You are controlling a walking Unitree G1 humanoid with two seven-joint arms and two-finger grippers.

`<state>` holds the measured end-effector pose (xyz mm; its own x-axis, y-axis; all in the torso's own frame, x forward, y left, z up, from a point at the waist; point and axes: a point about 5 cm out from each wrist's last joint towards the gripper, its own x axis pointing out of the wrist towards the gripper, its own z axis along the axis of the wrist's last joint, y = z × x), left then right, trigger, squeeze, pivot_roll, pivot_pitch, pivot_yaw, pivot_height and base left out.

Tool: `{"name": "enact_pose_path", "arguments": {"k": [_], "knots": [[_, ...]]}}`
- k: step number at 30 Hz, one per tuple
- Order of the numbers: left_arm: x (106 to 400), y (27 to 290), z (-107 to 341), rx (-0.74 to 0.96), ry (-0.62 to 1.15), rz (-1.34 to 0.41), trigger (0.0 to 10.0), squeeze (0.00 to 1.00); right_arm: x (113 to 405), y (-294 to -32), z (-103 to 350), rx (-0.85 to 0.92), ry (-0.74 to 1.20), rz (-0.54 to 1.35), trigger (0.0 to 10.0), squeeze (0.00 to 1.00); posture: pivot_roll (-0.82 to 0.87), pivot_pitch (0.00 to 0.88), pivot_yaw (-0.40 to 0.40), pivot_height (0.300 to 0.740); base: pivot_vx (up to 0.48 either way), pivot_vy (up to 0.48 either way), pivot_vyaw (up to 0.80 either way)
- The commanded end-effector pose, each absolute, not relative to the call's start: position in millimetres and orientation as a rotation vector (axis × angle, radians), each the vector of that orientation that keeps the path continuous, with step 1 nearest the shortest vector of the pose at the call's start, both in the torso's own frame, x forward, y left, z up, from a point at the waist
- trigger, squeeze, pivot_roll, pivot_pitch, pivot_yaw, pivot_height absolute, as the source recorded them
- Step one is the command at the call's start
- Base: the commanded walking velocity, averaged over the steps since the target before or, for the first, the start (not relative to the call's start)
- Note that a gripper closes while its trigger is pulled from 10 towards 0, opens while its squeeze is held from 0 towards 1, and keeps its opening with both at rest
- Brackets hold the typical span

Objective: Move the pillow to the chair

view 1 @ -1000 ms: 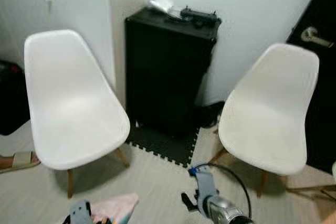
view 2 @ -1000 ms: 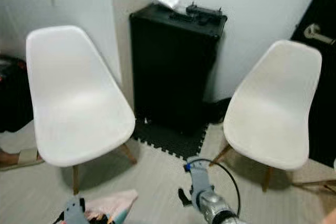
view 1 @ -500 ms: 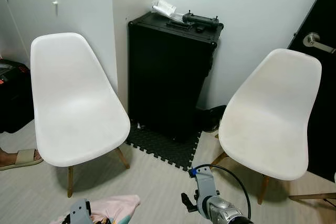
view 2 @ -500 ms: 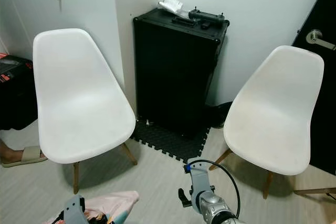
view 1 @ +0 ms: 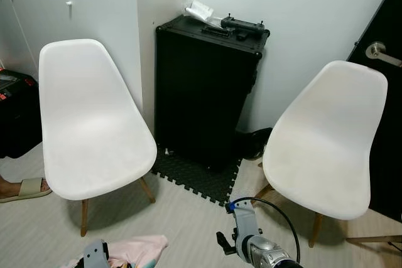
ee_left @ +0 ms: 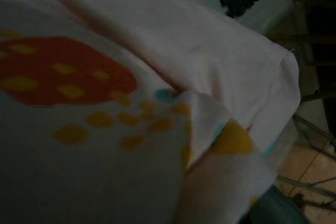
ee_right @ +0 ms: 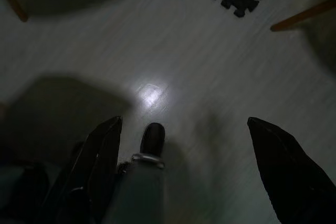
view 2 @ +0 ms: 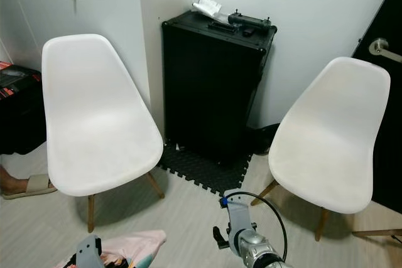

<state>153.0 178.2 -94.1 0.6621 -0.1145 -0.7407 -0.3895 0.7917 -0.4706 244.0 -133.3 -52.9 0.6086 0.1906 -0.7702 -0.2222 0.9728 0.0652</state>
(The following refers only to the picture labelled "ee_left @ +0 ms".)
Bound grey metal rack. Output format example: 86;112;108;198
275;115;336;209

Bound dark wooden chair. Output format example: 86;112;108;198
262;0;336;104

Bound pink patterned pillow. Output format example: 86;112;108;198
0;0;301;224

